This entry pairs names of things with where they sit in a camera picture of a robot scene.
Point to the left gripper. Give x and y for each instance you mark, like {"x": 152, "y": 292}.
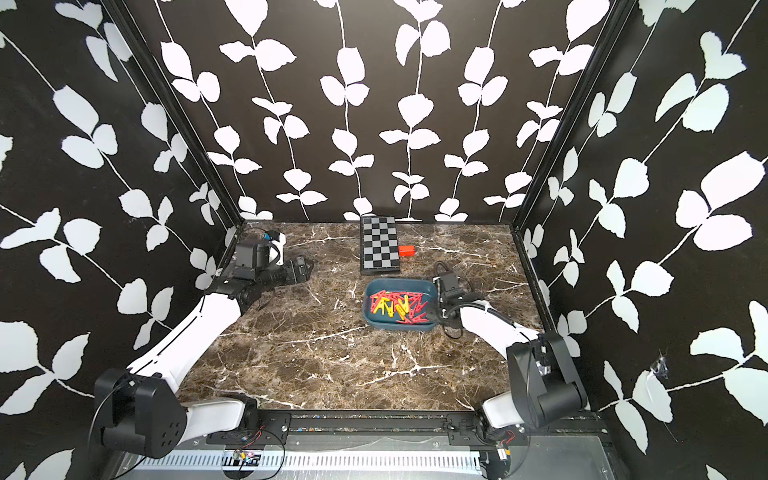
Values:
{"x": 304, "y": 274}

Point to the teal storage box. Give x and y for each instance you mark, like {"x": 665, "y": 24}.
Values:
{"x": 402, "y": 284}

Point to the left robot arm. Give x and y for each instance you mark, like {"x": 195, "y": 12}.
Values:
{"x": 137, "y": 409}

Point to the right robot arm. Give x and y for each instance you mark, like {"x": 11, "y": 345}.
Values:
{"x": 544, "y": 385}

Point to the small red block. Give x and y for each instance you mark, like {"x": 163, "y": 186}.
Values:
{"x": 407, "y": 250}

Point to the black white checkerboard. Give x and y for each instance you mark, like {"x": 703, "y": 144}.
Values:
{"x": 379, "y": 246}

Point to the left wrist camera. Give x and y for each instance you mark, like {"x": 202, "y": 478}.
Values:
{"x": 261, "y": 253}

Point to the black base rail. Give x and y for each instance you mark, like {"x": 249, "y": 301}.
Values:
{"x": 462, "y": 428}

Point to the white slotted cable duct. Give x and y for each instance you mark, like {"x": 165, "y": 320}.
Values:
{"x": 460, "y": 462}

